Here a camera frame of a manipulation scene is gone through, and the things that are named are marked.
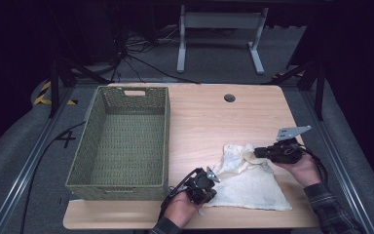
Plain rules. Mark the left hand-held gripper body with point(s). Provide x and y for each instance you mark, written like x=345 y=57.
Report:
x=201 y=182

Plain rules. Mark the green woven basket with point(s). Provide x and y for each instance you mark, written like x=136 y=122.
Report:
x=130 y=146

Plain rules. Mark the person's left hand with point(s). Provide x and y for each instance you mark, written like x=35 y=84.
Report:
x=181 y=209

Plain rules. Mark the white towel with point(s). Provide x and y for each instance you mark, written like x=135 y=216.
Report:
x=250 y=188

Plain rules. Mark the person's right hand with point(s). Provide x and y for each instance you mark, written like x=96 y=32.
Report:
x=306 y=170

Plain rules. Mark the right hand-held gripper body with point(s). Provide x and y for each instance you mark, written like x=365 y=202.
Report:
x=287 y=152

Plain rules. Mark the white metal desk frame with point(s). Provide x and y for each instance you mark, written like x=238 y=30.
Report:
x=220 y=20

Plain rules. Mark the black metal stand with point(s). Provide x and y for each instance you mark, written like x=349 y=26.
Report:
x=319 y=97
x=54 y=91

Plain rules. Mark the black round table grommet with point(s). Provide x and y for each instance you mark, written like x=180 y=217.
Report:
x=229 y=98

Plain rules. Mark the yellow black hazard tape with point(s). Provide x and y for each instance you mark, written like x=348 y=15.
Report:
x=42 y=94

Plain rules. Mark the grey aluminium floor rail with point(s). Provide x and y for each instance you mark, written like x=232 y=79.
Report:
x=337 y=156
x=22 y=175

